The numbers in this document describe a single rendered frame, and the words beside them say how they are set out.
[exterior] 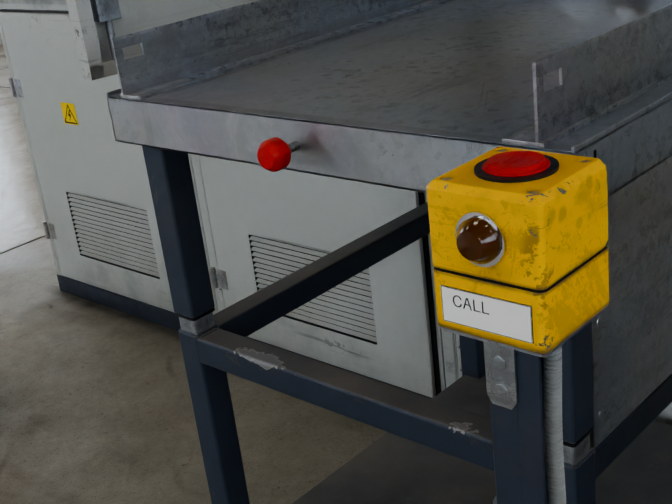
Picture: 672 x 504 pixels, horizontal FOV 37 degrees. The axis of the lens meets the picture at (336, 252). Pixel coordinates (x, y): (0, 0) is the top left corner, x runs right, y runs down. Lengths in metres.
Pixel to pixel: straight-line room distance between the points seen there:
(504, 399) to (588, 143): 0.26
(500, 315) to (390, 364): 1.45
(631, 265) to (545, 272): 0.42
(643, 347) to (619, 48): 0.31
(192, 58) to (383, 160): 0.41
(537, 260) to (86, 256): 2.27
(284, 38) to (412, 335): 0.79
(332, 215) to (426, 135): 1.10
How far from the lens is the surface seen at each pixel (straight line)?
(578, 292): 0.62
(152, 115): 1.17
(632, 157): 0.91
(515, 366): 0.64
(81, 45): 1.38
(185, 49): 1.26
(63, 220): 2.80
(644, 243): 1.01
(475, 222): 0.58
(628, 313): 1.01
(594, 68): 0.90
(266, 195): 2.11
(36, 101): 2.72
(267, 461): 2.00
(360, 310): 2.03
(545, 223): 0.57
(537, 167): 0.60
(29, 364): 2.60
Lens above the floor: 1.09
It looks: 22 degrees down
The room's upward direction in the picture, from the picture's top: 7 degrees counter-clockwise
